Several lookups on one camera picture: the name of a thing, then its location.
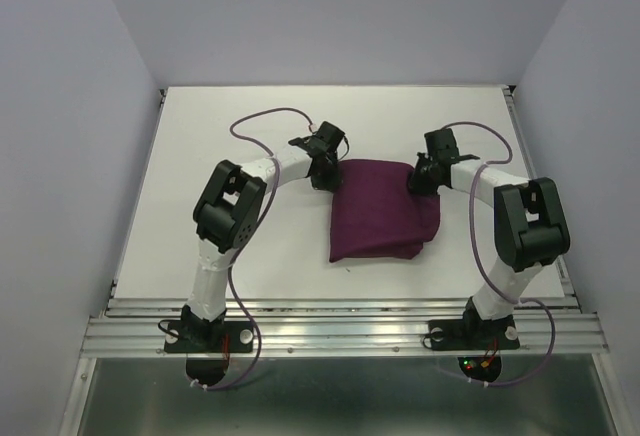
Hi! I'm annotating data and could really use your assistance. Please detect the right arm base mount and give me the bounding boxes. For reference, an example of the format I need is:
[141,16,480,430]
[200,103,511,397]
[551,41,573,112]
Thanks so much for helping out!
[421,299,520,386]

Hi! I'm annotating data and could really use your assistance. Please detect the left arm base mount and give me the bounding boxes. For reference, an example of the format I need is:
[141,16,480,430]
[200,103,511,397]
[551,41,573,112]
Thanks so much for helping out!
[157,305,262,392]

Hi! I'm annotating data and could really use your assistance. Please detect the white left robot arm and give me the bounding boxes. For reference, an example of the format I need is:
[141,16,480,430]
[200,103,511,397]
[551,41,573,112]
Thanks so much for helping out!
[181,122,345,350]

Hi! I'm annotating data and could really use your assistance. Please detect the purple cloth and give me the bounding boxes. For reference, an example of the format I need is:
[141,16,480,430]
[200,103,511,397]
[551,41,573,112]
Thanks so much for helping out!
[329,159,441,263]

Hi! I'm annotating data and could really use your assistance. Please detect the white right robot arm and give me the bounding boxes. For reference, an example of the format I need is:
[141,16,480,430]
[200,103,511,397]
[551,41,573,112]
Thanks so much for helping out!
[408,123,571,346]

